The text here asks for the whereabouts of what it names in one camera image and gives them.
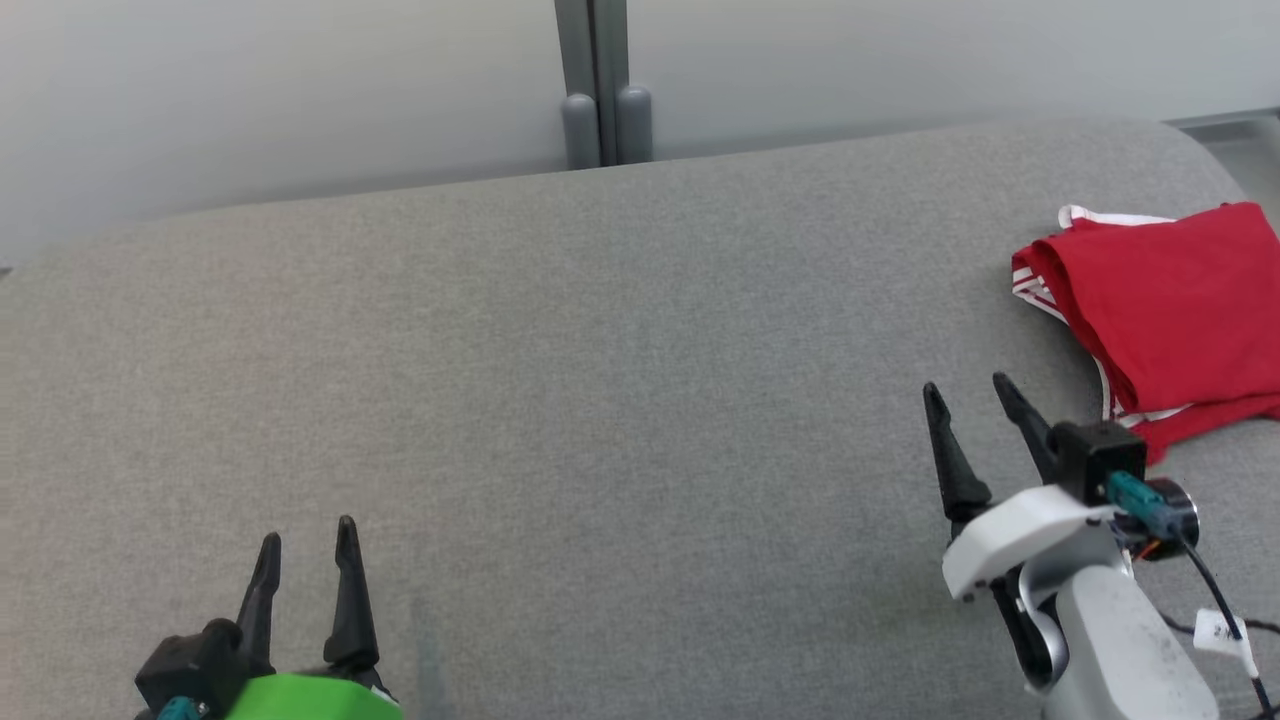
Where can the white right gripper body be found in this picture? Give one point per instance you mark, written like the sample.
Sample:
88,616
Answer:
1010,530

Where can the red garment thin white stripes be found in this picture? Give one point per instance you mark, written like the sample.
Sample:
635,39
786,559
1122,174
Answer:
1170,300

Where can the grey partition post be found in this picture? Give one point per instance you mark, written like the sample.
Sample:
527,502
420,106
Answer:
595,50

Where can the grey fabric sofa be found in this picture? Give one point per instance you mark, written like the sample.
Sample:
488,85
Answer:
600,400

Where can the red shorts broad white stripe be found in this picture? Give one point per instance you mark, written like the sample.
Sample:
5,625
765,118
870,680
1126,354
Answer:
1215,428

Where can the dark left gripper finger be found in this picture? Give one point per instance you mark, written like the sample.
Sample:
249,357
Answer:
352,600
262,600

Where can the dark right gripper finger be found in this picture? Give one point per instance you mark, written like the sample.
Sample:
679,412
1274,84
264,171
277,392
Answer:
955,460
1028,425

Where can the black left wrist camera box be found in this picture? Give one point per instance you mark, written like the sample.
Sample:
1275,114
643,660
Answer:
190,660

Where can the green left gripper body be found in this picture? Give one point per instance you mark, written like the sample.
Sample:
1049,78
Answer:
310,700

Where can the grey cylinder post foot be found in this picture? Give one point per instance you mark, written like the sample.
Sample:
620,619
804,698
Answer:
634,125
580,130

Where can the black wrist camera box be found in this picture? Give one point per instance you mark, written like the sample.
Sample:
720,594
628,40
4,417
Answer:
190,660
1095,460

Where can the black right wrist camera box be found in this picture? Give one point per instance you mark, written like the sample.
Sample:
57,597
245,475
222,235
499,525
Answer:
1095,460

